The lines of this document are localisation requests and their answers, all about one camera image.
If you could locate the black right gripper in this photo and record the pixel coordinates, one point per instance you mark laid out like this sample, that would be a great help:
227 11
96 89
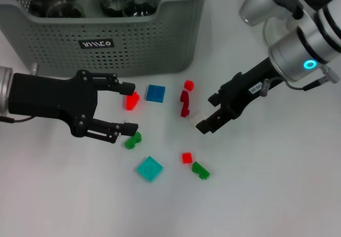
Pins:
247 88

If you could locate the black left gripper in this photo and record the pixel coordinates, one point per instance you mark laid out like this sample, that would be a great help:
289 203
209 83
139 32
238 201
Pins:
53 98

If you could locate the dark red brick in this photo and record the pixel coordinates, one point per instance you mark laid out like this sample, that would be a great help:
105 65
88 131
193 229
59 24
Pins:
184 101

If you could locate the small red brick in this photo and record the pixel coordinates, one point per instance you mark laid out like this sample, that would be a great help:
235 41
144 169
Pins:
187 158
188 85

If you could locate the green brick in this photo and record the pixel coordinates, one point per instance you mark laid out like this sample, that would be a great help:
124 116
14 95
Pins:
131 142
199 170

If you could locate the grey-green perforated storage bin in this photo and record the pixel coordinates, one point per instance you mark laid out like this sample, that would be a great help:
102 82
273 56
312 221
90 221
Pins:
133 34

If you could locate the bright red slope brick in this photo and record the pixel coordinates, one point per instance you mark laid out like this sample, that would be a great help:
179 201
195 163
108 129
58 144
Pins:
131 102

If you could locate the blue square plate brick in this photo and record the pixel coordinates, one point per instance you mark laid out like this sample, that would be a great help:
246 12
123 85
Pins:
155 93

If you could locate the teal square plate brick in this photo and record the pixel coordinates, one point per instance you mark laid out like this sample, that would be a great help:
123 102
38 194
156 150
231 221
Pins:
150 169

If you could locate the left gripper silver plug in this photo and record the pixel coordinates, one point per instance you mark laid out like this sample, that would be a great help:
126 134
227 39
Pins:
34 68

